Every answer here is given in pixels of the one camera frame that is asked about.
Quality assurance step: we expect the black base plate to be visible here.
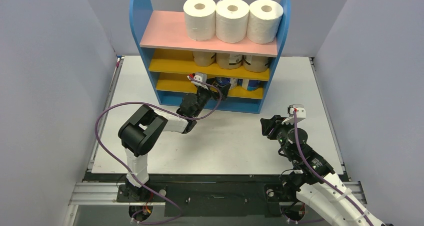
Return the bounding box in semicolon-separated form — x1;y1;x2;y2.
71;173;306;221

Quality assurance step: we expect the blue roll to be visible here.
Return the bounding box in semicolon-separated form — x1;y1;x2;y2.
215;77;238;90
238;79;262;91

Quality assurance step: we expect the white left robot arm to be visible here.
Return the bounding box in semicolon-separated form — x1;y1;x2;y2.
118;83;231;201

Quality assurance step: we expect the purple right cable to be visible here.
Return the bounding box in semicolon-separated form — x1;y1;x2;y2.
292;109;375;226

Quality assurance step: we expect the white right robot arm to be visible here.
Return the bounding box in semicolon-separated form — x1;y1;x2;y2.
260;114;385;226

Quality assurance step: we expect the blue shelf with coloured boards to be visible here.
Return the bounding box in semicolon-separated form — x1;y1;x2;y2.
129;0;292;113

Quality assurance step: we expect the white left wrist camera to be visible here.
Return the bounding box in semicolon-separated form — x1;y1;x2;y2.
187;72;208;86

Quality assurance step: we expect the white roll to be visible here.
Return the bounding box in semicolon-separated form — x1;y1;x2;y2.
215;0;250;43
183;0;216;41
246;0;284;44

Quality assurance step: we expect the brown printed paper roll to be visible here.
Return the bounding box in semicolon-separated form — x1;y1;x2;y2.
192;51;216;67

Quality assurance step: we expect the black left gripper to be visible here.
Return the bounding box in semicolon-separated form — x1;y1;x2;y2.
192;79;230;118

